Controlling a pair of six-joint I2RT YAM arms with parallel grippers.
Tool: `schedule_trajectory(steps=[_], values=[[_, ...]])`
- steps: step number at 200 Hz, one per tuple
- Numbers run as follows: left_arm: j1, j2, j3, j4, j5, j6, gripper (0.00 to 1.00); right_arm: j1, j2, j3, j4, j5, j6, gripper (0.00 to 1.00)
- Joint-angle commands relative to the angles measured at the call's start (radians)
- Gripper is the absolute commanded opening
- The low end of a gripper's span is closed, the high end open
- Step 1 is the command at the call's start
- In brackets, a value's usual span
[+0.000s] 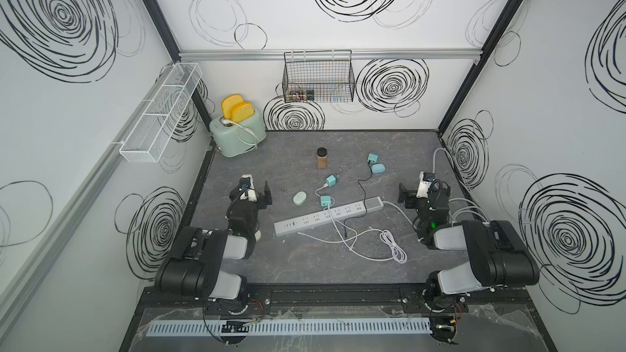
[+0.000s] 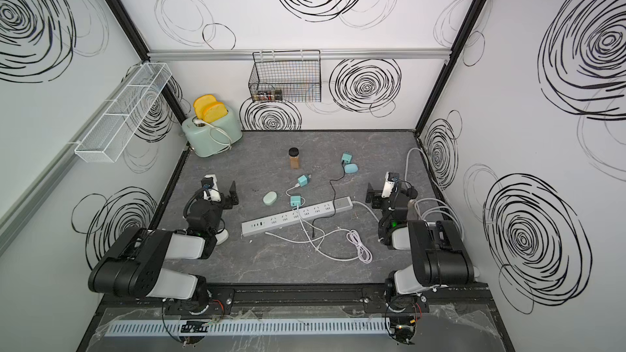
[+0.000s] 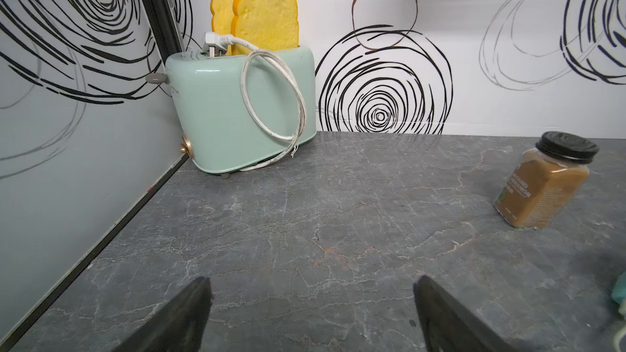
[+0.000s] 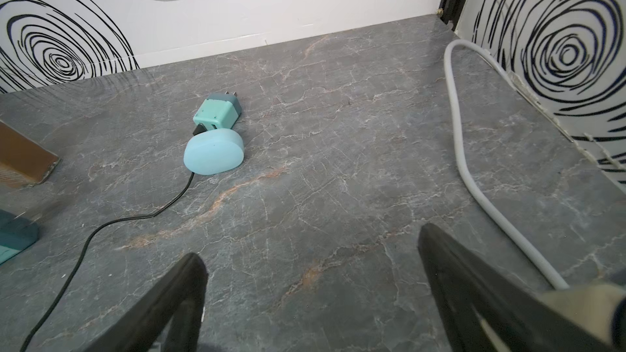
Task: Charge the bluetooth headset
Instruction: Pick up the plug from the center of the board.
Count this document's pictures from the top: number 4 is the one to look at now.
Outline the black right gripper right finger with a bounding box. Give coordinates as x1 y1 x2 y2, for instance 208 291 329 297
418 224 625 351

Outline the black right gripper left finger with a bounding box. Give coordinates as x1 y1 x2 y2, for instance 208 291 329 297
86 253 208 351

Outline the black charging cable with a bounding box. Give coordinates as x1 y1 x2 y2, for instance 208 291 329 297
19 172 197 352

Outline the teal charger with black cable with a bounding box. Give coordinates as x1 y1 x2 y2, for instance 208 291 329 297
192 92 242 135

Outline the light blue earbud case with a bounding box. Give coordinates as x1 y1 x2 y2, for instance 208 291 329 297
184 129 245 176

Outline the brown spice bottle black lid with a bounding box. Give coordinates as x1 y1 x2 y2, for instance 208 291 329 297
1 122 60 188

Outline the grey power strip cord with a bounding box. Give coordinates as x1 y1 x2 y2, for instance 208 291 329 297
442 38 572 290

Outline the teal charger with white cable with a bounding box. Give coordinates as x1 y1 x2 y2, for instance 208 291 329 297
0 210 39 264

